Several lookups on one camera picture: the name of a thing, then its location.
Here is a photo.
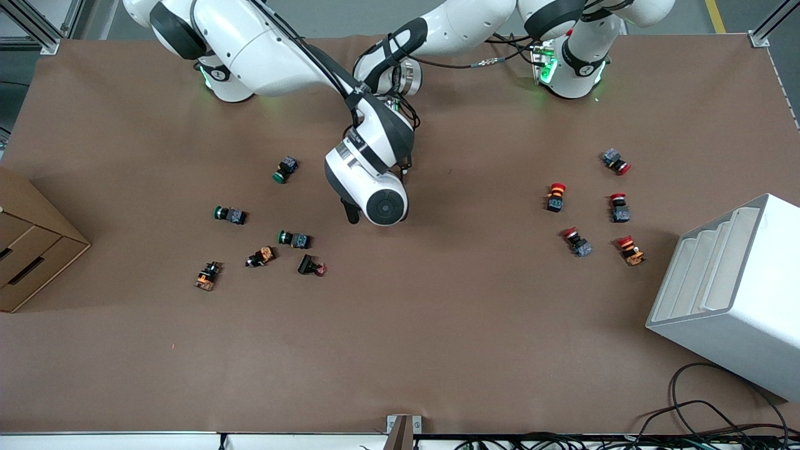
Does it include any red button with blue-grey body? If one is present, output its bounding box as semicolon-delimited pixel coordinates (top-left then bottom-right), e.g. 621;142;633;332
601;148;632;176

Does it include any long looping black cable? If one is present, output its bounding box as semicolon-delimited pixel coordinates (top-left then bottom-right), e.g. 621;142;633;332
670;362;789;438

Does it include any curved black cable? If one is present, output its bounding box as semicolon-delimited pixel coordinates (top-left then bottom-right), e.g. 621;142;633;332
634;400;769;438

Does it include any black button with orange body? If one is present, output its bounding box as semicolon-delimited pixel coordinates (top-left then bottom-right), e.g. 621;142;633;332
245;246;277;269
194;261;223;292

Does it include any white slotted organizer box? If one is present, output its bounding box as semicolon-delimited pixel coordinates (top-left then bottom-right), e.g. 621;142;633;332
646;193;800;403

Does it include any white table edge rail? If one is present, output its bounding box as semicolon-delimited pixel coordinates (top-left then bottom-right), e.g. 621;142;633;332
0;431;463;450

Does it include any metal table edge bracket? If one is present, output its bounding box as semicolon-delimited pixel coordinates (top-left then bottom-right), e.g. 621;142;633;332
386;414;423;450

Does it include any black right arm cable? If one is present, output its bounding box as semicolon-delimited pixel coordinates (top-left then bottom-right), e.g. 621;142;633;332
247;0;376;126

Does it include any brown cardboard drawer box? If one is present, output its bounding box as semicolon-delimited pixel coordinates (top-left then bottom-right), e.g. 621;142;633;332
0;166;92;313

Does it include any red button with grey body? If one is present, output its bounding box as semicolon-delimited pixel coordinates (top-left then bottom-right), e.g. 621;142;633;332
561;227;593;258

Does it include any red button with orange body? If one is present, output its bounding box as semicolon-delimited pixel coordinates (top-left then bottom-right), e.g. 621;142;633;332
617;235;647;267

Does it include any green button with blue body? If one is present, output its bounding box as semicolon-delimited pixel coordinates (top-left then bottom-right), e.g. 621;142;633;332
272;156;299;184

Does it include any black switch with red tip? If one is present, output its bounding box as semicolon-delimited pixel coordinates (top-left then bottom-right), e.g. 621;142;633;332
297;254;328;278

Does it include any black left arm base cable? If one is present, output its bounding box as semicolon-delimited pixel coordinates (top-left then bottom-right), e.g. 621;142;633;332
409;34;551;71

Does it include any aluminium frame post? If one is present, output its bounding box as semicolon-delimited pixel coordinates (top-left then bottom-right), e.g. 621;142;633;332
0;0;85;56
749;0;800;48

